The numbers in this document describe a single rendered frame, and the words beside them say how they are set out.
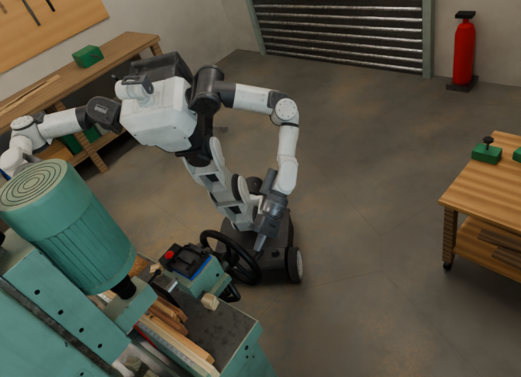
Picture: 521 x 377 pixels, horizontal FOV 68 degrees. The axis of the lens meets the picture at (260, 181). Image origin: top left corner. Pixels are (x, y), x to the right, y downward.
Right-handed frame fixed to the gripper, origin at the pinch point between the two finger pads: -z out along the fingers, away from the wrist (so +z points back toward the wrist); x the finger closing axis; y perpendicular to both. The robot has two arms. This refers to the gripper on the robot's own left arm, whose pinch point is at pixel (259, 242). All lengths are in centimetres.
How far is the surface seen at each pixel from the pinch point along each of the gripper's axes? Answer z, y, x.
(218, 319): -25.3, 13.0, 15.1
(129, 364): -50, -6, 27
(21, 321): -30, 21, 68
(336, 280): -6, -33, -91
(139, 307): -28.9, 3.3, 35.7
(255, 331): -23.5, 22.9, 8.5
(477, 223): 48, 19, -117
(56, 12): 121, -309, 67
